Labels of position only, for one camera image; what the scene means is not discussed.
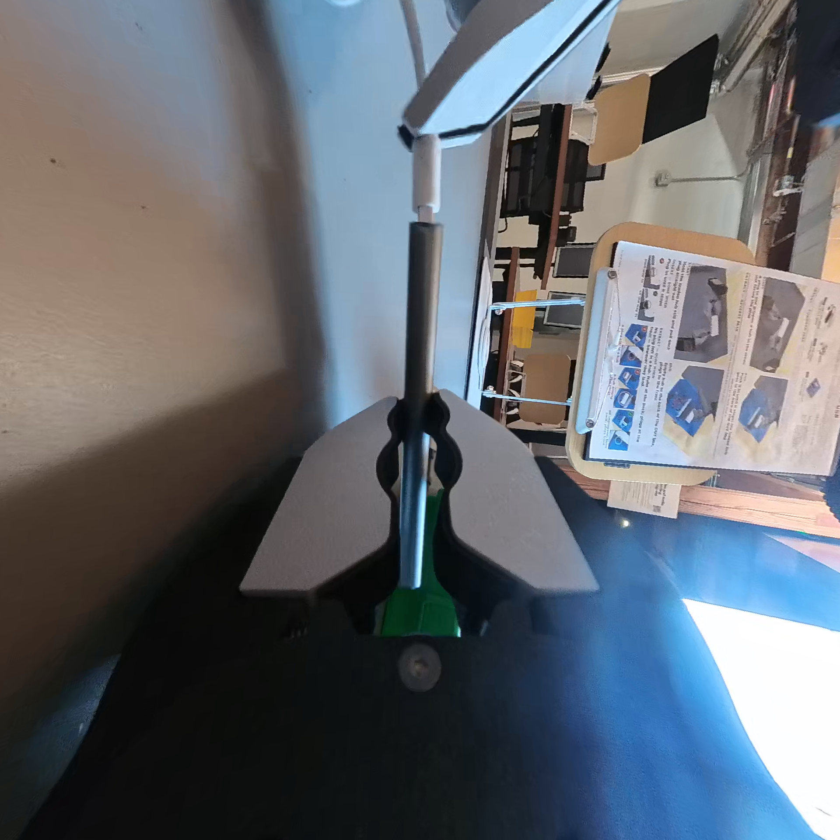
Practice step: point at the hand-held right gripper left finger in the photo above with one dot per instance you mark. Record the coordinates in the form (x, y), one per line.
(328, 512)

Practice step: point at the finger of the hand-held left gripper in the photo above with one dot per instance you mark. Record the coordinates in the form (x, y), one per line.
(505, 72)

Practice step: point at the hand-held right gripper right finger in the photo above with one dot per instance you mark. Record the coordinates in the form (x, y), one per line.
(512, 512)

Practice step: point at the black multi-port usb hub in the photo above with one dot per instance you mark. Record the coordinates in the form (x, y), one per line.
(423, 315)

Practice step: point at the tan chair back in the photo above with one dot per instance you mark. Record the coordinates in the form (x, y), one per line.
(617, 118)

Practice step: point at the tan paper label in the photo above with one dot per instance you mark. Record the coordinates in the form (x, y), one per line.
(646, 500)

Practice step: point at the black panel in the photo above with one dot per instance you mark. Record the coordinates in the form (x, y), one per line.
(682, 88)

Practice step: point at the wooden document stand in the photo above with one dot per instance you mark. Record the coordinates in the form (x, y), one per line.
(656, 235)

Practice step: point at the clipboard with instruction sheet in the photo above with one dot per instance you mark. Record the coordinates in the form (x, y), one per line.
(722, 407)

